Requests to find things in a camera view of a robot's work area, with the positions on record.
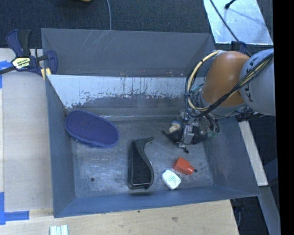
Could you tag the black angular object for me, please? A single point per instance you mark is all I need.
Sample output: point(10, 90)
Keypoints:
point(174, 135)

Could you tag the beige and blue small object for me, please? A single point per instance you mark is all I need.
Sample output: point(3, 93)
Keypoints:
point(175, 127)

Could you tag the red small block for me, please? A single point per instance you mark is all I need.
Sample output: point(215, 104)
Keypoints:
point(183, 166)

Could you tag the white small box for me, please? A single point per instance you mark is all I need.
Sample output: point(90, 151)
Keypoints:
point(171, 179)

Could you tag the black curved plastic tray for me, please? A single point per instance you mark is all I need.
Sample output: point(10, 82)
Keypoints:
point(139, 170)

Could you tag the grey metal bin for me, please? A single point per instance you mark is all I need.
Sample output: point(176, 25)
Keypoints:
point(110, 169)

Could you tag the blue oval cloth pad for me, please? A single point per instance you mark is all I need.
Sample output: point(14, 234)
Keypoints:
point(92, 128)

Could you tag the pale wood board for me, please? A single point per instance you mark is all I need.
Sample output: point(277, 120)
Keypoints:
point(24, 133)

